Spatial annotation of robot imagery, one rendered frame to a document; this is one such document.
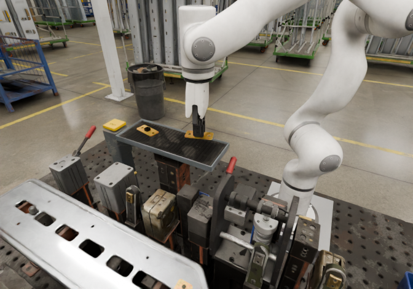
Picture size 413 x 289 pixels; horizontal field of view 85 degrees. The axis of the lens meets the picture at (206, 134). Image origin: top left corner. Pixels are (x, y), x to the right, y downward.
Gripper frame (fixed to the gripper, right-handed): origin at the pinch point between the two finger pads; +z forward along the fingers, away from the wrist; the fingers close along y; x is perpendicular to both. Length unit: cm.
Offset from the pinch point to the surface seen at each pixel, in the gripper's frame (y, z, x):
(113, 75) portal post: -285, 83, -204
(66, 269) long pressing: 33.0, 24.3, -27.3
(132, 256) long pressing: 27.1, 24.2, -12.6
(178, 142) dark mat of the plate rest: -3.3, 8.2, -7.8
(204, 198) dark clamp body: 11.4, 16.7, 3.6
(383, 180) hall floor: -138, 123, 158
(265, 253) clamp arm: 26.5, 14.8, 19.9
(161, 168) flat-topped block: -1.4, 18.9, -14.0
